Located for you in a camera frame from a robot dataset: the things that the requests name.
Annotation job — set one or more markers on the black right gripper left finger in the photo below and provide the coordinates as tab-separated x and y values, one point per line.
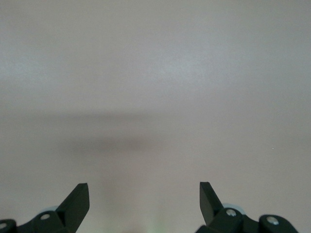
75	206

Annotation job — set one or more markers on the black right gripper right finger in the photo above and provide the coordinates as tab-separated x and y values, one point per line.
209	204

